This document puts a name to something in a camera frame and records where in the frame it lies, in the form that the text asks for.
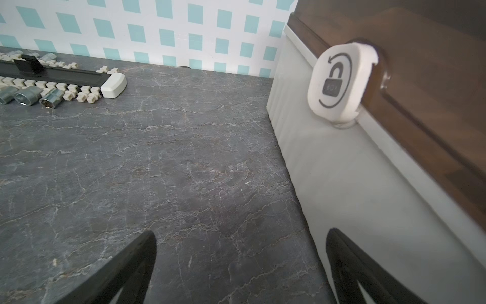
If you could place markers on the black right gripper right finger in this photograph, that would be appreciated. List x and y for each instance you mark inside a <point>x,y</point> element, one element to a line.
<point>353,269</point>

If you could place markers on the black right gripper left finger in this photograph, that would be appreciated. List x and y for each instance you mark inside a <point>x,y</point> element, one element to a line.
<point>126,276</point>

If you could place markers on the brown lidded white storage box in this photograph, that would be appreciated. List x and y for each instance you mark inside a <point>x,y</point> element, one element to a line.
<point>378,108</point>

